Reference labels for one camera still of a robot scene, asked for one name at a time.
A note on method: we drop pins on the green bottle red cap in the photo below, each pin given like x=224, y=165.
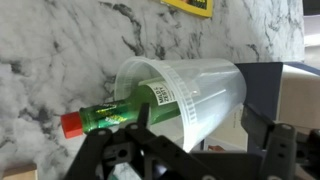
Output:
x=158, y=95

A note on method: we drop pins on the clear plastic jar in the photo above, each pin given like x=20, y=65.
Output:
x=206, y=90

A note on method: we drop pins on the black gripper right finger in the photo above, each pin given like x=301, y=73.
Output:
x=285, y=147

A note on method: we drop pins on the wooden block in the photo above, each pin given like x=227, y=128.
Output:
x=21, y=172

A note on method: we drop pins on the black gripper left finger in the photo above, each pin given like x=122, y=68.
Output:
x=151, y=157

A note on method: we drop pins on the dark blue cardboard box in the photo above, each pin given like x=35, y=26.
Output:
x=284, y=92

